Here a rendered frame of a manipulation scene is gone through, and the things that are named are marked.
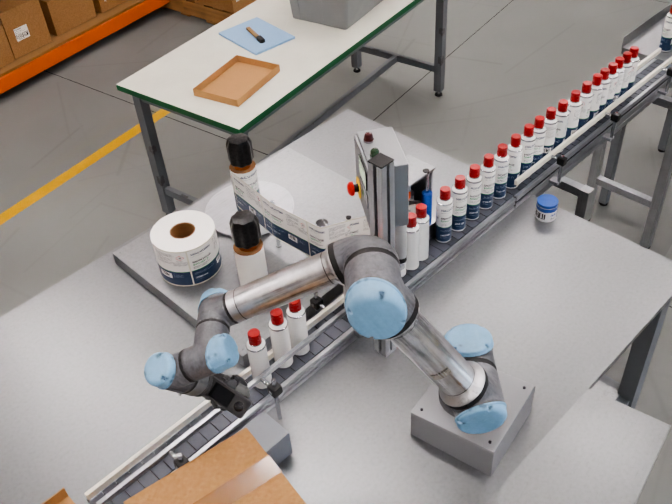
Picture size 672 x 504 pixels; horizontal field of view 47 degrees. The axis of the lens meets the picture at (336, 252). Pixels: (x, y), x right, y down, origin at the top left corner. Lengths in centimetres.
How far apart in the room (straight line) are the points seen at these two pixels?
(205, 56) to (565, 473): 263
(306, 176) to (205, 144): 194
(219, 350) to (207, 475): 27
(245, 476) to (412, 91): 366
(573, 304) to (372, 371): 66
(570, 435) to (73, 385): 138
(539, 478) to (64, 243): 288
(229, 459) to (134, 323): 85
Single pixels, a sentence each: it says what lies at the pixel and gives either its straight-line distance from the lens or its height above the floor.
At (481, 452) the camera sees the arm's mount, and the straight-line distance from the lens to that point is 197.
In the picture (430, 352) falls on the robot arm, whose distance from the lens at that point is 162.
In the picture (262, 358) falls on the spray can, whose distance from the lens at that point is 204.
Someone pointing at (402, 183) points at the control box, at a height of 142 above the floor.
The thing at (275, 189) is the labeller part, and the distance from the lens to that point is 276.
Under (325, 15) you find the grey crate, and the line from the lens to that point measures 401.
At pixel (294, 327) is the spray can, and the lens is 211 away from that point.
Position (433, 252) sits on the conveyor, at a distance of 249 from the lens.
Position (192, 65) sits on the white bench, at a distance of 382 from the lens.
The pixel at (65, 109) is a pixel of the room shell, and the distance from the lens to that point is 537.
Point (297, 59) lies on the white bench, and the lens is 376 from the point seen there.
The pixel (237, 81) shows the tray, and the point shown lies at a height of 80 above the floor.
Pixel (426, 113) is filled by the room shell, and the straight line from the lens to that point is 481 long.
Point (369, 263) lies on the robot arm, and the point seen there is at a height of 151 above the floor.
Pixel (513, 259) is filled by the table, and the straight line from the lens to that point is 256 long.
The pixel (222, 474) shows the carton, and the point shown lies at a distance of 172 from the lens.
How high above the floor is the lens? 255
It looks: 42 degrees down
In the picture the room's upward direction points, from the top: 4 degrees counter-clockwise
